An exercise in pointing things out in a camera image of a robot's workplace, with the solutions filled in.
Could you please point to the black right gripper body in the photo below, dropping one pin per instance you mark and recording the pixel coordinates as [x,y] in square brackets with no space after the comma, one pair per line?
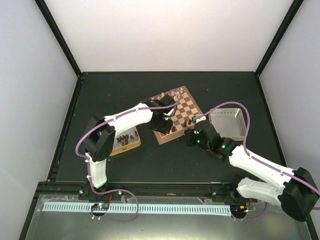
[191,142]

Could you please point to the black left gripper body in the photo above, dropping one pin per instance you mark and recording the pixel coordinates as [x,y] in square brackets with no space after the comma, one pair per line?
[161,126]

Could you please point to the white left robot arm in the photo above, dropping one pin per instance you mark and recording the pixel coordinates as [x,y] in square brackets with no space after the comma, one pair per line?
[97,143]

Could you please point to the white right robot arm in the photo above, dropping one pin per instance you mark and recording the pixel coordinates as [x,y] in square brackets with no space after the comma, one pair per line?
[294,191]

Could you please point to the wooden chess board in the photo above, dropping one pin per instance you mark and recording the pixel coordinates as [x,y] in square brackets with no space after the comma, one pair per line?
[186,109]

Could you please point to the gold tin with pieces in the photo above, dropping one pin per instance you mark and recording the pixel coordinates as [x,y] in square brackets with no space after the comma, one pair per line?
[126,141]

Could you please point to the silver patterned metal tray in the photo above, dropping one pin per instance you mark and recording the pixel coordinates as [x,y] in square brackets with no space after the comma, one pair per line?
[229,123]

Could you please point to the light blue slotted strip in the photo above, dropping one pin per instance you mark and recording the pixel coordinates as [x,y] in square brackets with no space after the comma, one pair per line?
[132,208]

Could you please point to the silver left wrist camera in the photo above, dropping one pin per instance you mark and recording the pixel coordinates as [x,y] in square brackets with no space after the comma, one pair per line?
[171,112]

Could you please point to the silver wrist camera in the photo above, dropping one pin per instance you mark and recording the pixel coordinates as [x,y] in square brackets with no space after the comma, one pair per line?
[171,112]
[197,118]

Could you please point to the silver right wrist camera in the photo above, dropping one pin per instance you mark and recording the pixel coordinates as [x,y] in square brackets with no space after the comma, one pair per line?
[197,118]

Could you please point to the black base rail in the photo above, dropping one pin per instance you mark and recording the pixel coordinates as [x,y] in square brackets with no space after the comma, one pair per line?
[217,192]

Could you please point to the black frame post left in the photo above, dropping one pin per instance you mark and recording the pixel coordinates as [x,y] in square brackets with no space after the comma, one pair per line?
[46,13]

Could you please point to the black frame post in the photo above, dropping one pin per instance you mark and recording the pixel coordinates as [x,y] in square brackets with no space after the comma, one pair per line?
[283,27]
[46,13]

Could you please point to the black frame post right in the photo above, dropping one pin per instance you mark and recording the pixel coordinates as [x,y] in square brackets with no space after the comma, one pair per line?
[283,27]

